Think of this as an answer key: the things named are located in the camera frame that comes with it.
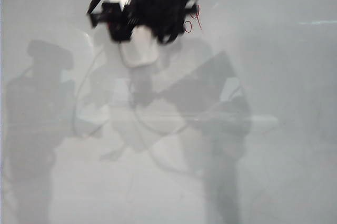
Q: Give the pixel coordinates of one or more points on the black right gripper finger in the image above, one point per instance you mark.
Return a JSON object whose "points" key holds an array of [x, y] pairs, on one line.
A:
{"points": [[118, 23], [169, 35]]}

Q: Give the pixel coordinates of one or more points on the white whiteboard eraser black felt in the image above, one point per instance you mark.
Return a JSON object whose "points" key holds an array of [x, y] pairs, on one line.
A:
{"points": [[140, 50]]}

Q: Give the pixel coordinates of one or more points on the red marker writing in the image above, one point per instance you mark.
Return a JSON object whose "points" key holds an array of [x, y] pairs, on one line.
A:
{"points": [[199, 21]]}

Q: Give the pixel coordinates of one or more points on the white glossy whiteboard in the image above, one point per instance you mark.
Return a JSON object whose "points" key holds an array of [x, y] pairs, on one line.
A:
{"points": [[168, 142]]}

